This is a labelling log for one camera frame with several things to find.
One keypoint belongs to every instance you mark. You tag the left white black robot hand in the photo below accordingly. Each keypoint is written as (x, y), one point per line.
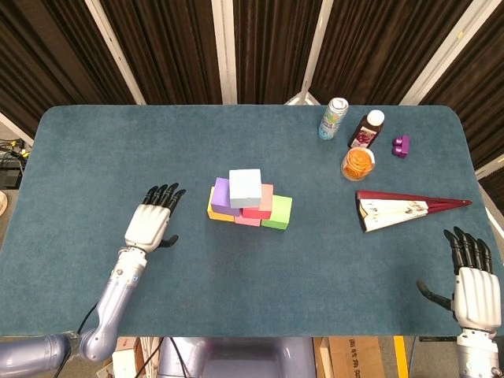
(147, 224)

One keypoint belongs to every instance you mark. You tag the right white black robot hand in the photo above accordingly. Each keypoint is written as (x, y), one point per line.
(478, 295)

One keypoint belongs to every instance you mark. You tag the yellow foam cube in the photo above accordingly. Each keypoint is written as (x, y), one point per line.
(216, 214)

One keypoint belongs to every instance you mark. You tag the purple foam cube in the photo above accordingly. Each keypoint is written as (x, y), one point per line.
(221, 197)

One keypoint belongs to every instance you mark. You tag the light blue foam cube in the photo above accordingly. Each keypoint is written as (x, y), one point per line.
(245, 187)

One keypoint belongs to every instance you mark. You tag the red foam cube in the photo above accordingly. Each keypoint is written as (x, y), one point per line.
(262, 210)

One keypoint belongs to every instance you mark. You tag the green foam cube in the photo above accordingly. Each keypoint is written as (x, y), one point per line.
(277, 212)

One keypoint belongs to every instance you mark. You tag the left lavender robot arm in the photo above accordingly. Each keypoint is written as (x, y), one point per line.
(78, 327)

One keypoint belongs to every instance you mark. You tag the black table control panel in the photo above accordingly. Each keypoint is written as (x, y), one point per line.
(435, 338)

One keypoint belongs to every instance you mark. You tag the teal table cloth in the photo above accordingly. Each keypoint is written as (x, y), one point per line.
(118, 138)

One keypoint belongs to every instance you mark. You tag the pink foam cube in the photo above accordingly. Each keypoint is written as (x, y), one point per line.
(248, 220)

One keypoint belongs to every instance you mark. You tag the red paper folding fan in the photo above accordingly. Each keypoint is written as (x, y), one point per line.
(388, 210)

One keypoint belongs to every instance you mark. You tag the white cardboard box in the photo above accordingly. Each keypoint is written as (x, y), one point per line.
(126, 358)

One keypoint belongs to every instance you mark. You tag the brown printed cardboard box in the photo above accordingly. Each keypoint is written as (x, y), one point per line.
(356, 358)

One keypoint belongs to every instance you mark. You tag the black equipment box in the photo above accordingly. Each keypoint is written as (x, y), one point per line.
(10, 179)

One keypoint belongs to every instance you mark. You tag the round wooden object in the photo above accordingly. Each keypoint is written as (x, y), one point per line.
(2, 202)

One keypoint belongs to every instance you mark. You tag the lavender robot torso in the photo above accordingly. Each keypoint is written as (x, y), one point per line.
(244, 356)

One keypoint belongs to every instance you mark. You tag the purple toy brick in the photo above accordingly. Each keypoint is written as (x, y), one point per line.
(401, 146)

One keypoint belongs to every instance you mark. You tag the orange lidded cup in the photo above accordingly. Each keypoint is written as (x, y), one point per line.
(357, 164)

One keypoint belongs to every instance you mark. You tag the dark brown curtain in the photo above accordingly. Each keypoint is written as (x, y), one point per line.
(177, 47)

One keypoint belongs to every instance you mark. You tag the dark juice bottle white cap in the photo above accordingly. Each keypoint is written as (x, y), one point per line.
(366, 132)

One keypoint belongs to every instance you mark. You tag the white green drink can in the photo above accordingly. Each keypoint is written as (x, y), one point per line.
(332, 120)

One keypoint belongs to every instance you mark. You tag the white partition frame post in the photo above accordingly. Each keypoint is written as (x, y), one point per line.
(116, 51)
(224, 51)
(315, 51)
(445, 55)
(490, 165)
(13, 128)

